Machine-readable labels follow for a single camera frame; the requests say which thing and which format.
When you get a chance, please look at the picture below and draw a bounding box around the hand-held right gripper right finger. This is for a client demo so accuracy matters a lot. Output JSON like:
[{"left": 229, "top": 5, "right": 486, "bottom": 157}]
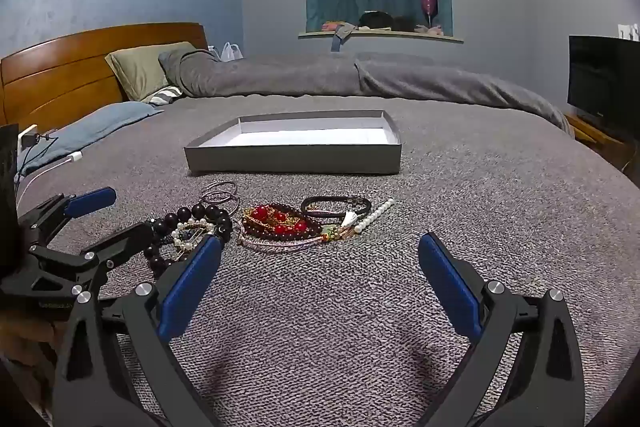
[{"left": 417, "top": 232, "right": 593, "bottom": 427}]

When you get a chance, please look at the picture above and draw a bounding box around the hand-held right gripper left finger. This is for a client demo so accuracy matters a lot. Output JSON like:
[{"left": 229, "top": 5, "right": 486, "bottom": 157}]
[{"left": 52, "top": 234, "right": 223, "bottom": 427}]

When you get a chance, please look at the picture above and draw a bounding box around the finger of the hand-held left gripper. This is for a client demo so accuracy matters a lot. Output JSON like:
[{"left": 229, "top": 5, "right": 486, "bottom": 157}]
[
  {"left": 30, "top": 222, "right": 157, "bottom": 290},
  {"left": 17, "top": 187, "right": 118, "bottom": 250}
]

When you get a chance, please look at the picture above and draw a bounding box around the pearl bracelet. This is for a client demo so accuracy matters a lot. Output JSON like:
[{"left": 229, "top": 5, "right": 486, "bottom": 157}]
[{"left": 171, "top": 218, "right": 217, "bottom": 253}]

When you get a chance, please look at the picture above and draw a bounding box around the large dark bead bracelet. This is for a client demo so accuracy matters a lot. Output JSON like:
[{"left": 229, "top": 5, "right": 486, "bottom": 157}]
[{"left": 145, "top": 203, "right": 235, "bottom": 280}]

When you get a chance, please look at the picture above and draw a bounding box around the pink braided cord bracelet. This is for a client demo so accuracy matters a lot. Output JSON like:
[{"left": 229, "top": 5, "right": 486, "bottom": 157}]
[{"left": 236, "top": 222, "right": 363, "bottom": 254}]

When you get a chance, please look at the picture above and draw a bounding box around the white pearl strand with tassel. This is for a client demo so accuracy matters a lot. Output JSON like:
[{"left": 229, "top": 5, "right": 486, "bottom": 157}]
[{"left": 340, "top": 199, "right": 396, "bottom": 233}]

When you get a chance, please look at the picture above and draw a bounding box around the dark red bead bracelet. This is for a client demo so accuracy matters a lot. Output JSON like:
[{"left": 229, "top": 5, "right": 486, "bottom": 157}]
[{"left": 241, "top": 203, "right": 325, "bottom": 242}]

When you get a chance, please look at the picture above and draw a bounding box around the black cord bracelet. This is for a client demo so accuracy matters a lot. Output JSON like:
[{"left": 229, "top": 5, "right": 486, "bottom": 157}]
[{"left": 301, "top": 195, "right": 373, "bottom": 218}]

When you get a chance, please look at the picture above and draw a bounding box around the shallow grey cardboard box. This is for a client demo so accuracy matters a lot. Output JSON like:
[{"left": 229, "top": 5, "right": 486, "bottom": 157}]
[{"left": 184, "top": 109, "right": 402, "bottom": 176}]

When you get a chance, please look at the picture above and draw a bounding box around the person's left hand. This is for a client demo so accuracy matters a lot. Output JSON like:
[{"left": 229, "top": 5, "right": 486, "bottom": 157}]
[{"left": 0, "top": 309, "right": 58, "bottom": 408}]

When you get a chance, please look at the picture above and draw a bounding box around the blue pillow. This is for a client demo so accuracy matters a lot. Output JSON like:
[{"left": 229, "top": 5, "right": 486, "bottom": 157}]
[{"left": 17, "top": 102, "right": 165, "bottom": 175}]

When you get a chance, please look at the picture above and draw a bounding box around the striped pillow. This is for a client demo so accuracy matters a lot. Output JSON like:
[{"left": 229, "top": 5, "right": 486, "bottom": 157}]
[{"left": 142, "top": 86, "right": 185, "bottom": 106}]

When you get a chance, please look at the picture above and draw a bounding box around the wooden headboard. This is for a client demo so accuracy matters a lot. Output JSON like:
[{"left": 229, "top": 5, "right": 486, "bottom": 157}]
[{"left": 0, "top": 23, "right": 208, "bottom": 134}]

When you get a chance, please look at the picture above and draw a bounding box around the olive pillow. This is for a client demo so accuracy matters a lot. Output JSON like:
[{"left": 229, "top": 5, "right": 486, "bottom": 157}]
[{"left": 104, "top": 42, "right": 196, "bottom": 102}]

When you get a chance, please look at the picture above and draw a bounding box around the wooden television stand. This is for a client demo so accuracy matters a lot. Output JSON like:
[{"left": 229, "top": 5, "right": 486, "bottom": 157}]
[{"left": 562, "top": 114, "right": 640, "bottom": 168}]

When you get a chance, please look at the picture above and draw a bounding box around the grey duvet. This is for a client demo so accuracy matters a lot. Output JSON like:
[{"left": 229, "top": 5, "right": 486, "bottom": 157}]
[{"left": 159, "top": 49, "right": 573, "bottom": 138}]

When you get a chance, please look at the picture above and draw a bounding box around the black television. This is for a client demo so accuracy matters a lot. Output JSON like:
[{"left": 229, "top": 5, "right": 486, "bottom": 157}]
[{"left": 567, "top": 35, "right": 640, "bottom": 132}]

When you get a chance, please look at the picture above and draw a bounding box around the window sill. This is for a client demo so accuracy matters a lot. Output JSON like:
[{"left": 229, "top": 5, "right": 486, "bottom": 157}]
[{"left": 298, "top": 31, "right": 464, "bottom": 44}]

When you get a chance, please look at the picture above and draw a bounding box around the grey hanging cloth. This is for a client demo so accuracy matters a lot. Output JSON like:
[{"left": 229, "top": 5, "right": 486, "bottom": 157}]
[{"left": 332, "top": 24, "right": 353, "bottom": 52}]

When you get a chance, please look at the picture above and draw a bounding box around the dark clothes pile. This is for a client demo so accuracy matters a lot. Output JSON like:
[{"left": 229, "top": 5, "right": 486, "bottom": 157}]
[{"left": 359, "top": 11, "right": 416, "bottom": 32}]

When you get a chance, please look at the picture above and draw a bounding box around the white charging cable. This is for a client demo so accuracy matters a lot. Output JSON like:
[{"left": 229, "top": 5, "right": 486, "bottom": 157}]
[{"left": 15, "top": 151, "right": 83, "bottom": 204}]

